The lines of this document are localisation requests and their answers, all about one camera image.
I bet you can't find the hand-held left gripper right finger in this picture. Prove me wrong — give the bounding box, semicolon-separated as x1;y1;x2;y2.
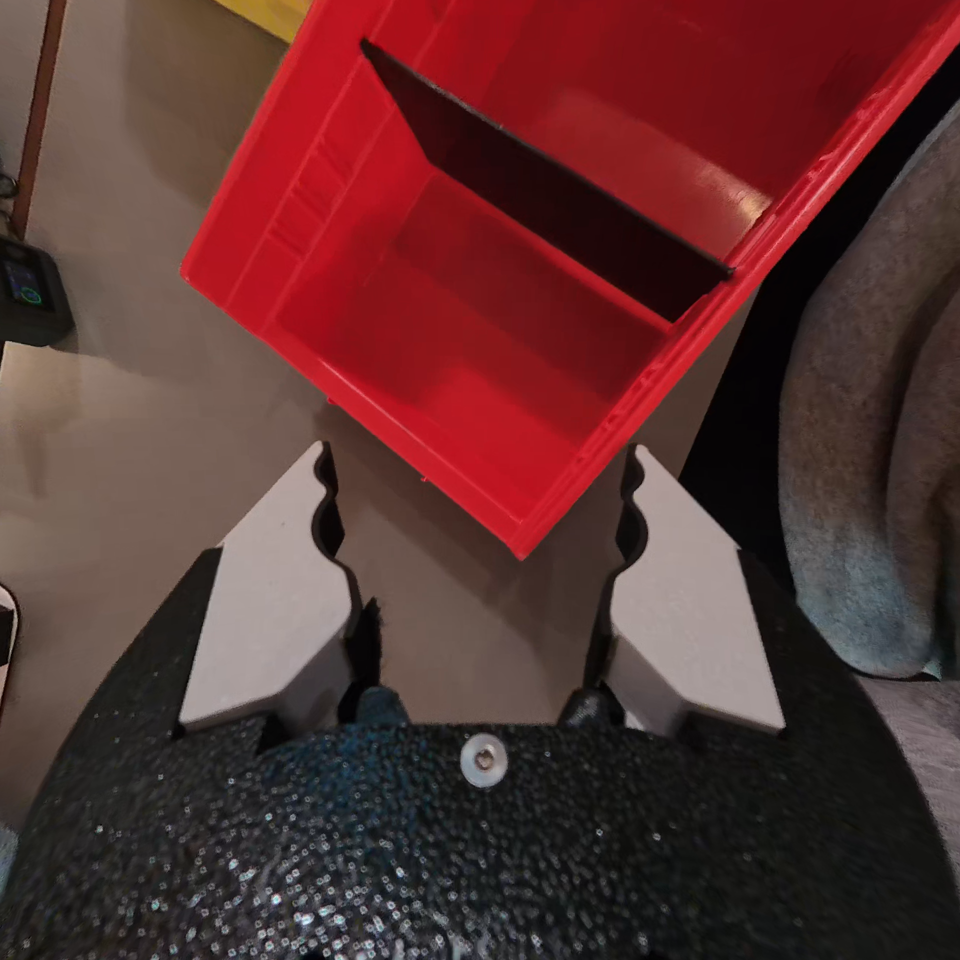
600;442;787;742

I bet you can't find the yellow plastic bin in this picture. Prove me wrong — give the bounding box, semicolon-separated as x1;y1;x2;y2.
213;0;316;45

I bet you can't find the black bin divider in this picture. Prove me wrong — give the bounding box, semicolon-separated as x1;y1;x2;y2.
360;39;738;325

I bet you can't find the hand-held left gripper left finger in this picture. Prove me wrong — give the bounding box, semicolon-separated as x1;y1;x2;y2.
178;441;361;736

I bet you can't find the black portable power station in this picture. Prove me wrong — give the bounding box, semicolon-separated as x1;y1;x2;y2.
0;236;78;348

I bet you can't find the person's grey fleece sweater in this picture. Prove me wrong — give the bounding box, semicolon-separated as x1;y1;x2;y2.
778;97;960;680

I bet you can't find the red plastic bin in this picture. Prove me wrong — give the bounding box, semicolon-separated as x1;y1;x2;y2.
180;0;960;562

